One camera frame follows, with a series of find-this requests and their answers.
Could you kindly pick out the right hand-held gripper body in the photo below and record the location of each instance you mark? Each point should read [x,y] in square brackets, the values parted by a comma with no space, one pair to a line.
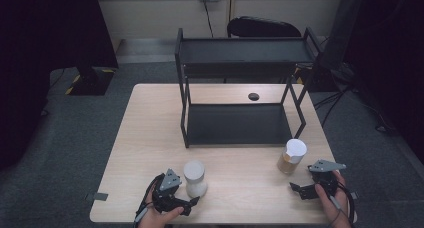
[326,179]

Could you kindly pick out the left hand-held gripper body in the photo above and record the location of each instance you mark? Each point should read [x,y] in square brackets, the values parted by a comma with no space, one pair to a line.
[168,194]

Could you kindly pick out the jar with white powder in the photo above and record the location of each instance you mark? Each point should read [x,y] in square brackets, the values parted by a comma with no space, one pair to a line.
[195,179]

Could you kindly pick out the jar with brown powder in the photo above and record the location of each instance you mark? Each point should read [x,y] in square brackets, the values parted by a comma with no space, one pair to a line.
[291,156]

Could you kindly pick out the black metal two-tier rack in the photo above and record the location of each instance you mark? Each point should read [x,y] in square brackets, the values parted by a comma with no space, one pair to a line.
[238,124]

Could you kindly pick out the person's left hand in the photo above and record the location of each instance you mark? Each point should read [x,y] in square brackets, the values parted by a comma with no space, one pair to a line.
[155,219]

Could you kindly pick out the person's right hand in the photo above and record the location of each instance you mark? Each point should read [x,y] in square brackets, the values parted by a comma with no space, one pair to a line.
[338,208]

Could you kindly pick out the grey tape strip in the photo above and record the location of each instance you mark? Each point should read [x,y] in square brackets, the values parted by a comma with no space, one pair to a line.
[354,195]
[98,196]

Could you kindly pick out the black box yellow stripes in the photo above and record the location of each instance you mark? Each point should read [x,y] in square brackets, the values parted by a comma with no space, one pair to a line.
[320,79]

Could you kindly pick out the black stand base yellow stripes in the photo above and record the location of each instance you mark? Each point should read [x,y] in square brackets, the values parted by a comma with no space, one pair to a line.
[91,83]

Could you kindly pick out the dark curtain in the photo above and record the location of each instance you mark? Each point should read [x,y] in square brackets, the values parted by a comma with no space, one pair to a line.
[393,54]
[40,54]

